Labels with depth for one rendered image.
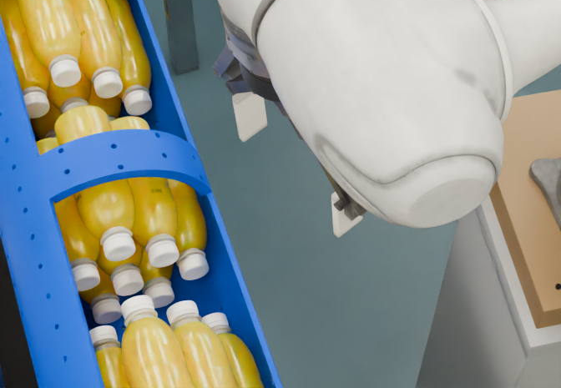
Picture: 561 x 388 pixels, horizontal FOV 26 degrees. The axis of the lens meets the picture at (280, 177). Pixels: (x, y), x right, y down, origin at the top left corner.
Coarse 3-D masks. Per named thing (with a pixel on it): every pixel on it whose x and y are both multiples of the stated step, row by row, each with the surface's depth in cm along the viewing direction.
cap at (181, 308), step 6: (186, 300) 152; (174, 306) 152; (180, 306) 151; (186, 306) 151; (192, 306) 152; (168, 312) 152; (174, 312) 151; (180, 312) 151; (186, 312) 151; (192, 312) 151; (198, 312) 153; (168, 318) 152; (174, 318) 151
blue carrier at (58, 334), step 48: (0, 48) 162; (0, 96) 160; (0, 144) 158; (96, 144) 152; (144, 144) 154; (192, 144) 165; (0, 192) 157; (48, 192) 150; (48, 240) 148; (48, 288) 146; (192, 288) 169; (240, 288) 154; (48, 336) 144; (240, 336) 160; (48, 384) 143; (96, 384) 137
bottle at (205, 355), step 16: (176, 320) 151; (192, 320) 151; (192, 336) 148; (208, 336) 148; (192, 352) 146; (208, 352) 147; (224, 352) 148; (192, 368) 145; (208, 368) 145; (224, 368) 146; (208, 384) 144; (224, 384) 145
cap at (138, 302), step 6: (126, 300) 147; (132, 300) 146; (138, 300) 146; (144, 300) 146; (150, 300) 147; (126, 306) 146; (132, 306) 146; (138, 306) 146; (144, 306) 146; (150, 306) 147; (126, 312) 146
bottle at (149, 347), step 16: (128, 320) 146; (144, 320) 144; (160, 320) 145; (128, 336) 143; (144, 336) 142; (160, 336) 142; (176, 336) 145; (128, 352) 142; (144, 352) 141; (160, 352) 141; (176, 352) 142; (128, 368) 142; (144, 368) 140; (160, 368) 140; (176, 368) 141; (144, 384) 139; (160, 384) 139; (176, 384) 139; (192, 384) 141
